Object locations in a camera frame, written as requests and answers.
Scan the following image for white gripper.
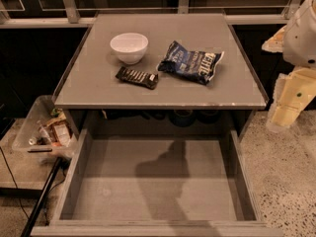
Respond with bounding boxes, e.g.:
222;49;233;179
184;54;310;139
262;0;316;131

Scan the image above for blue chip bag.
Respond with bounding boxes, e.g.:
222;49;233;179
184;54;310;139
157;40;224;86

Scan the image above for grey cabinet with top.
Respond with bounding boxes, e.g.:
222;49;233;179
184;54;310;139
51;13;270;140

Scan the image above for open grey top drawer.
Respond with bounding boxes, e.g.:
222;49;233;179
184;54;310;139
31;130;282;237

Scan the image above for black snack bar wrapper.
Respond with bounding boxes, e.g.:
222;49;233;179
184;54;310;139
116;67;159;90

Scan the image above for white ceramic bowl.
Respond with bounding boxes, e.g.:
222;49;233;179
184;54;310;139
110;33;149;64

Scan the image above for snack packets in bin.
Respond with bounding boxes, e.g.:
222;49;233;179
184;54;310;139
37;108;72;146

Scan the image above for black pole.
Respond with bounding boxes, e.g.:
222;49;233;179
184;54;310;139
20;157;62;237

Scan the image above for clear plastic bin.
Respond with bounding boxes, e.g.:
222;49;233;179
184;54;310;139
12;95;77;162

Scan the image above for metal window railing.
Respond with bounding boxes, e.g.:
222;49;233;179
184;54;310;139
0;0;304;29

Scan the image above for black cable on floor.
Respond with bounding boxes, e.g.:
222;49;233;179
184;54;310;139
0;146;32;219

